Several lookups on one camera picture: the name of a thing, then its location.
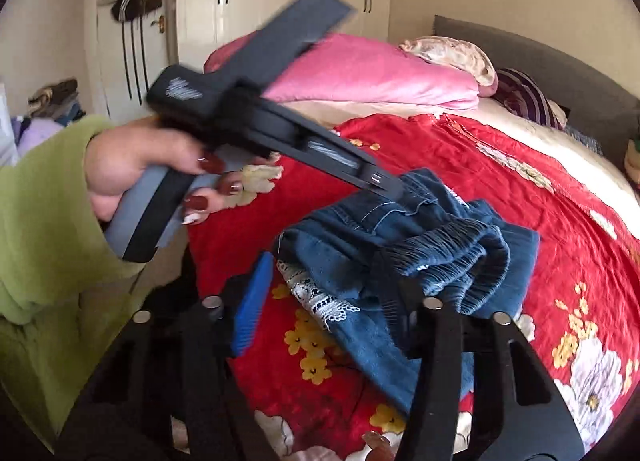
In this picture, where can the beige floral pillow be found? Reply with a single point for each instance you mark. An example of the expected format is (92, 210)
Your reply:
(457, 54)

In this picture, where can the left hand red nails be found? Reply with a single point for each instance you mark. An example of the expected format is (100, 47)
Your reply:
(117, 158)

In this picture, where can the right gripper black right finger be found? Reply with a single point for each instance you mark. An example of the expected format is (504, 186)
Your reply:
(411, 323)

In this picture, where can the grey upholstered headboard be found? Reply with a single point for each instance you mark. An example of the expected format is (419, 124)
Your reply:
(599, 107)

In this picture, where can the clothes pile by door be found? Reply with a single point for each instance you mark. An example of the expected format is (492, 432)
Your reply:
(49, 110)

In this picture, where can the blue denim pants lace hem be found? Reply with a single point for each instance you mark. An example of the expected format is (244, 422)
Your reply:
(343, 262)

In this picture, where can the cream bed sheet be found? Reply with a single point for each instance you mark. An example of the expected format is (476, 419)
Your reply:
(597, 174)

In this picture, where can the stack of folded clothes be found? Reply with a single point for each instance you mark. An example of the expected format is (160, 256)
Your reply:
(632, 162)

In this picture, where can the pink satin quilt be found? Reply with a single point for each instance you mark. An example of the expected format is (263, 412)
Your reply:
(352, 68)

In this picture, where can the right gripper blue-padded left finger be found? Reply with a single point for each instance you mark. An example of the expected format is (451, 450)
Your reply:
(248, 294)

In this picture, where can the green sleeved left forearm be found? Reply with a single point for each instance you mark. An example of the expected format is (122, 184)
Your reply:
(52, 245)

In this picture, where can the purple striped pillow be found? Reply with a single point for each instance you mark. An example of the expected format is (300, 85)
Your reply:
(521, 96)

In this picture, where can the red floral bedspread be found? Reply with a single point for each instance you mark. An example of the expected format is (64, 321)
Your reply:
(580, 312)

